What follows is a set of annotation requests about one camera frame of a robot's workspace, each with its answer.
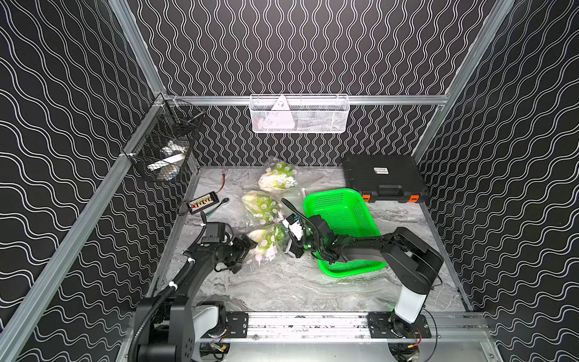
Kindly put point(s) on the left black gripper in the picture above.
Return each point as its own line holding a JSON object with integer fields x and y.
{"x": 241, "y": 249}

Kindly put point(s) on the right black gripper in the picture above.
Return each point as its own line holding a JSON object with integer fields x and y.
{"x": 293, "y": 244}

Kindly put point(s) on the zip-top bag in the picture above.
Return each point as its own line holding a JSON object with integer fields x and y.
{"x": 264, "y": 246}

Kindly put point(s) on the green plastic basket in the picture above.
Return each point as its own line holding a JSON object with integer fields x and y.
{"x": 346, "y": 213}

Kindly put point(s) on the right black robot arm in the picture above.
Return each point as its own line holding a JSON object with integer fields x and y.
{"x": 414, "y": 262}

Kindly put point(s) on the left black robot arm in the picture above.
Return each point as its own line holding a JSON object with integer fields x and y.
{"x": 168, "y": 326}

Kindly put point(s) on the middle bagged chinese cabbage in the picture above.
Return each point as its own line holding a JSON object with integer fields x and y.
{"x": 267, "y": 208}

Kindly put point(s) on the bagged chinese cabbage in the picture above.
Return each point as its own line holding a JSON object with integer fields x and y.
{"x": 280, "y": 176}
{"x": 267, "y": 208}

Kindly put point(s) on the far bagged chinese cabbage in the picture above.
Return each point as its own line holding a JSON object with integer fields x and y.
{"x": 280, "y": 176}

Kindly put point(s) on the white items in black basket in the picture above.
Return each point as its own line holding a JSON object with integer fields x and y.
{"x": 172, "y": 156}

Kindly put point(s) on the black tool case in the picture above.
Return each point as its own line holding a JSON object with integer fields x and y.
{"x": 385, "y": 178}

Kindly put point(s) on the pink triangle card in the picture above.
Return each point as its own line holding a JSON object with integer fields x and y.
{"x": 280, "y": 117}

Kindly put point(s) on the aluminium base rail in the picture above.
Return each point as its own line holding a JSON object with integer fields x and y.
{"x": 347, "y": 327}

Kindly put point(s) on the black wire wall basket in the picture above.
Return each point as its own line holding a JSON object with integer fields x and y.
{"x": 177, "y": 120}

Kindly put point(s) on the white wire wall basket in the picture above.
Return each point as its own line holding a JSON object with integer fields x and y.
{"x": 313, "y": 113}

